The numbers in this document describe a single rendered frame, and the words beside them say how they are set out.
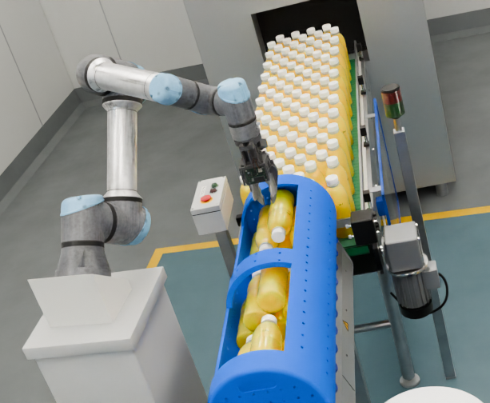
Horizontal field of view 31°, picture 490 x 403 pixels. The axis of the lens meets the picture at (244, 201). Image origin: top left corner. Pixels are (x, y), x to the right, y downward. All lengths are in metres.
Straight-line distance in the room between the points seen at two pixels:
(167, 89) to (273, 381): 0.76
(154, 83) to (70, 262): 0.53
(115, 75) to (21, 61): 4.60
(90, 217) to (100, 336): 0.32
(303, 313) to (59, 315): 0.71
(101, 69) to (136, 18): 4.74
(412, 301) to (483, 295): 1.02
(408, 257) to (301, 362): 1.04
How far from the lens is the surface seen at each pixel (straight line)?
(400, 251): 2.88
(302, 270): 2.20
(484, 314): 3.88
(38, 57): 7.19
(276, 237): 2.45
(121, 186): 2.50
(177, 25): 7.08
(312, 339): 2.02
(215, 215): 2.86
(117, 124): 2.54
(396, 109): 2.94
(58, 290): 2.37
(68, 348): 2.38
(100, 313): 2.36
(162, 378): 2.48
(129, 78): 2.32
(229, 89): 2.20
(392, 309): 3.36
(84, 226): 2.39
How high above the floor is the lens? 2.41
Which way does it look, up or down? 28 degrees down
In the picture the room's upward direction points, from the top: 18 degrees counter-clockwise
